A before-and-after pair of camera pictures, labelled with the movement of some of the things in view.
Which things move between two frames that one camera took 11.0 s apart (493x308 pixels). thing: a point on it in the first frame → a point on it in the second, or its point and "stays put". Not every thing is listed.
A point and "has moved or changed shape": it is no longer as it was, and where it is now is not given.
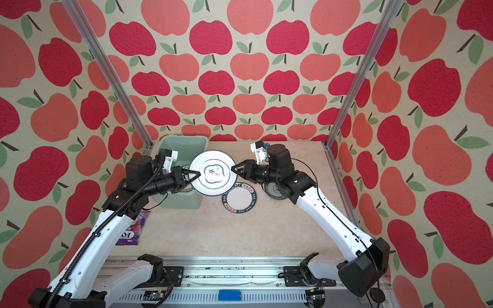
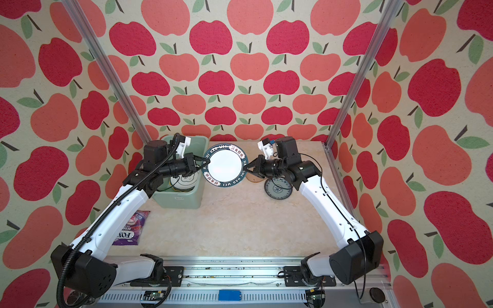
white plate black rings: [217, 177] has moved or changed shape
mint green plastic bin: [189, 148] stays put
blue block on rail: [230, 295] stays put
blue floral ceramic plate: [272, 190] stays put
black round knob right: [377, 294] stays put
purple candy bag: [132, 235] stays put
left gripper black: [178, 174] → [189, 159]
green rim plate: [241, 199] → [225, 169]
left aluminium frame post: [110, 74] stays put
